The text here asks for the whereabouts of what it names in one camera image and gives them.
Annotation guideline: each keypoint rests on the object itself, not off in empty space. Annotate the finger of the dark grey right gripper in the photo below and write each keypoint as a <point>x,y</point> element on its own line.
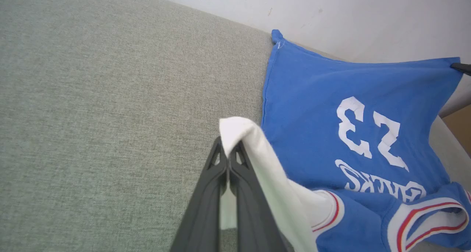
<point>463,67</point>

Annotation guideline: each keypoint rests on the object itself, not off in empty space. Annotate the brown cardboard box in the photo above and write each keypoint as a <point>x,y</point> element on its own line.
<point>461,128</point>

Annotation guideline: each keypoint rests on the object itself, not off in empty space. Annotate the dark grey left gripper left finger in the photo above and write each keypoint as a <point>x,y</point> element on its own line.
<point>206,208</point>

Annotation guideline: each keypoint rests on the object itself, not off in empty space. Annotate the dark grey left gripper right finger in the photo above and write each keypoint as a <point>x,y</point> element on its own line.
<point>252,215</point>

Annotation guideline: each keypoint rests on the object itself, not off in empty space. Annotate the grey fabric sofa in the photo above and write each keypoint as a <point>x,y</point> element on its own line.
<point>92,116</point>

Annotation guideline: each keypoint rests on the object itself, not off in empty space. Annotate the blue basketball jersey white sleeves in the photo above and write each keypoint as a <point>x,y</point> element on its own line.
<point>312,116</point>

